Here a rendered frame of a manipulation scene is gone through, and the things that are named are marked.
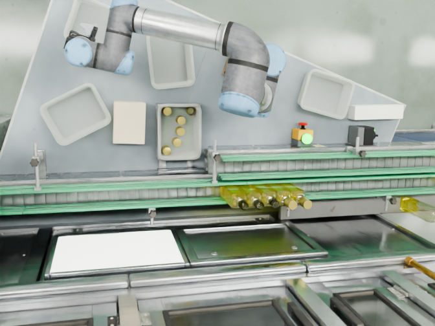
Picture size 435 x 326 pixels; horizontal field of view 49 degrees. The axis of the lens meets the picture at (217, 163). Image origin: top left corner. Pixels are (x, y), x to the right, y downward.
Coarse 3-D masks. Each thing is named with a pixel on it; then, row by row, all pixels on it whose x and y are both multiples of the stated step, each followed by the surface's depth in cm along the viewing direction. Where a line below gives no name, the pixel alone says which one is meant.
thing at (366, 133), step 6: (354, 126) 209; (360, 126) 210; (366, 126) 210; (354, 132) 209; (360, 132) 206; (366, 132) 207; (372, 132) 208; (354, 138) 209; (360, 138) 207; (366, 138) 207; (372, 138) 208; (360, 144) 207; (366, 144) 208; (372, 144) 209
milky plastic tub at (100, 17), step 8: (80, 0) 173; (88, 0) 171; (72, 8) 170; (80, 8) 178; (88, 8) 178; (96, 8) 179; (104, 8) 175; (72, 16) 172; (80, 16) 178; (88, 16) 179; (96, 16) 179; (104, 16) 180; (72, 24) 177; (104, 24) 181; (64, 32) 171; (80, 32) 179; (104, 32) 181; (96, 40) 181
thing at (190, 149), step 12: (180, 108) 192; (168, 120) 192; (192, 120) 194; (168, 132) 193; (192, 132) 195; (168, 144) 194; (192, 144) 196; (168, 156) 190; (180, 156) 190; (192, 156) 191
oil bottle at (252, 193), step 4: (248, 184) 187; (240, 188) 182; (244, 188) 181; (248, 188) 181; (252, 188) 181; (244, 192) 177; (248, 192) 176; (252, 192) 176; (256, 192) 176; (248, 196) 173; (252, 196) 173; (256, 196) 173; (260, 196) 174; (248, 200) 173; (252, 200) 172; (260, 200) 173
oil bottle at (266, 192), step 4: (252, 184) 187; (256, 184) 186; (260, 184) 186; (264, 184) 186; (256, 188) 182; (260, 188) 180; (264, 188) 180; (268, 188) 180; (260, 192) 177; (264, 192) 175; (268, 192) 175; (272, 192) 175; (264, 196) 174; (268, 196) 174; (272, 196) 174; (264, 200) 174; (264, 204) 175; (268, 204) 174
